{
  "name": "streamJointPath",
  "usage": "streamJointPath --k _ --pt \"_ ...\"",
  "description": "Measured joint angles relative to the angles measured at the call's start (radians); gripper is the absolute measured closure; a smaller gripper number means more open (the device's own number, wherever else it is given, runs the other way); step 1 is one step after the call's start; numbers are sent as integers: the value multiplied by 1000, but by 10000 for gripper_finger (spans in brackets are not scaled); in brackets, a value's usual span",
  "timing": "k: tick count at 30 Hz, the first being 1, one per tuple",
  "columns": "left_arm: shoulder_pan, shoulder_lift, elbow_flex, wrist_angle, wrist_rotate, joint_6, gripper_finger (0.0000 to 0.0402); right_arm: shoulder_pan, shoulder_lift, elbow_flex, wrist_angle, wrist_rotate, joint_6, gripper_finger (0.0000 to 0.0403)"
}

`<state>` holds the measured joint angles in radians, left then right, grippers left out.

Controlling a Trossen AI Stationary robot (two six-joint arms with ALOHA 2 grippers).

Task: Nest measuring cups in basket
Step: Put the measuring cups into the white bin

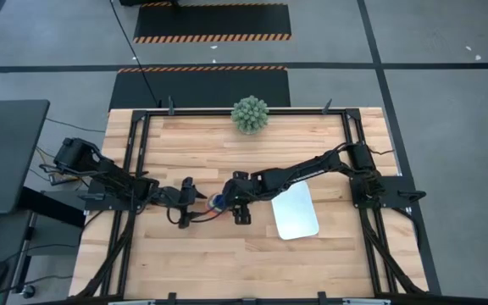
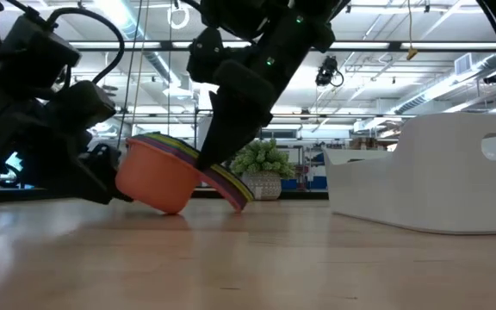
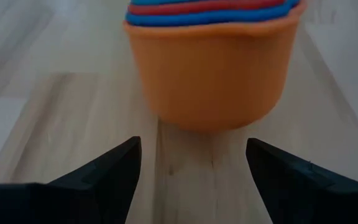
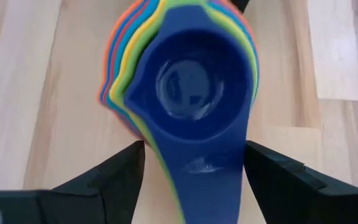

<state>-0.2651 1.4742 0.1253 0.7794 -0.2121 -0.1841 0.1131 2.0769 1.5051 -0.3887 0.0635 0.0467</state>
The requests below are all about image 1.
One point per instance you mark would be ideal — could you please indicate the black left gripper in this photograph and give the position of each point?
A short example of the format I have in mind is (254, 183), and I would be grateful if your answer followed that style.
(172, 197)

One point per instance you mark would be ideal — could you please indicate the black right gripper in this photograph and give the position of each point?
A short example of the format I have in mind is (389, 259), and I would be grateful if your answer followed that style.
(242, 192)

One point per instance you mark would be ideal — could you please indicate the purple measuring cup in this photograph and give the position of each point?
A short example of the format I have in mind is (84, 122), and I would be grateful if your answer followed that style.
(215, 202)

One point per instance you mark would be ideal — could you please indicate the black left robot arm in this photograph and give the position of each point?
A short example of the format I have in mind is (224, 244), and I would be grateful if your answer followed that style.
(112, 178)

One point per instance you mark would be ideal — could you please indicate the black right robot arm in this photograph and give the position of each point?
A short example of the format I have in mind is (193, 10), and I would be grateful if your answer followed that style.
(303, 171)

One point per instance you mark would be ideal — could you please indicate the white plastic basket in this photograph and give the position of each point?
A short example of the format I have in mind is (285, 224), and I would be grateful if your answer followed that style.
(295, 212)

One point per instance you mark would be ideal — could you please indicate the green plant in white pot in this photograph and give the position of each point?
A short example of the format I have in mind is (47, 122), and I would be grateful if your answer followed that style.
(250, 114)

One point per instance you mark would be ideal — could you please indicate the black table clamp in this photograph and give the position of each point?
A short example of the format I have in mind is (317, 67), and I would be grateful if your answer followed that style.
(326, 107)
(170, 107)
(171, 297)
(321, 297)

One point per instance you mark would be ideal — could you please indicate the black hazard-striped floor mat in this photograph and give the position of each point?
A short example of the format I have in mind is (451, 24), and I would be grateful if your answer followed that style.
(193, 89)
(210, 21)

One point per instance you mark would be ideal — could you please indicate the black power adapter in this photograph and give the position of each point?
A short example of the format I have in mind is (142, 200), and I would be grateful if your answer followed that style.
(57, 181)

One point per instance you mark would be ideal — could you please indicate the black desk base beam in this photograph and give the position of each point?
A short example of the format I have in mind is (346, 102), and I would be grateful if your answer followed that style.
(49, 205)

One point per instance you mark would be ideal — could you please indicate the black caster wheel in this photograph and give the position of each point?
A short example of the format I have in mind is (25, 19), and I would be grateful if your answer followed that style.
(28, 291)

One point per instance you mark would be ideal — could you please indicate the dark grey side desk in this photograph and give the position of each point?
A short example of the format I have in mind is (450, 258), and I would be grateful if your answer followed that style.
(11, 161)

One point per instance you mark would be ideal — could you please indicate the black aluminium table frame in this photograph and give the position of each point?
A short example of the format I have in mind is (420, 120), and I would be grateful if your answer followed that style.
(206, 112)

